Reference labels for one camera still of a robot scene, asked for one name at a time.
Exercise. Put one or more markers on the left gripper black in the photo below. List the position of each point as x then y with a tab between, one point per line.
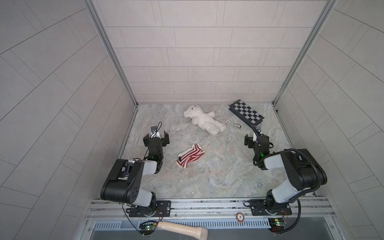
156	139

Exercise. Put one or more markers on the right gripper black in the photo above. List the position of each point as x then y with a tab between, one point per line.
249	141

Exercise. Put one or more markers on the red white striped sweater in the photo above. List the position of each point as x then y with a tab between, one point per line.
190	155

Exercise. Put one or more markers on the white teddy bear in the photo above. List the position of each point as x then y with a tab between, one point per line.
205	121

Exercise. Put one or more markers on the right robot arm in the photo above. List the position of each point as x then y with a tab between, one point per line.
304	175

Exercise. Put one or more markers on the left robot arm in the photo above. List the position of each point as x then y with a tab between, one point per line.
123	184

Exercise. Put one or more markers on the black white checkerboard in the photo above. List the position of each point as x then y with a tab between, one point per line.
245	113

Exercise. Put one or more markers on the round red white sticker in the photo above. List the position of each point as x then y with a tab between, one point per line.
240	217

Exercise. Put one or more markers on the left green circuit board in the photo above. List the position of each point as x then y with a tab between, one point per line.
148	227

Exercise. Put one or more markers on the green circuit board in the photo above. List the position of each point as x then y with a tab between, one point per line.
276	224
148	227

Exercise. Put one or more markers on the right green circuit board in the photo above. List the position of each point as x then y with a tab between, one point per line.
276	224

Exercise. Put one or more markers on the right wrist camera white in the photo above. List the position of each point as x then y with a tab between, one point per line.
257	133

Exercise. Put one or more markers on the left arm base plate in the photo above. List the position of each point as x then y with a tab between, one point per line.
159	209

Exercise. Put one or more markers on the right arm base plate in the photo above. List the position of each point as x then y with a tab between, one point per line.
267	208

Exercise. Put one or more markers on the aluminium front rail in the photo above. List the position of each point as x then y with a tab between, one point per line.
211	214

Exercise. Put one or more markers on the beige wooden handle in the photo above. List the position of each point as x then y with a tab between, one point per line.
198	233

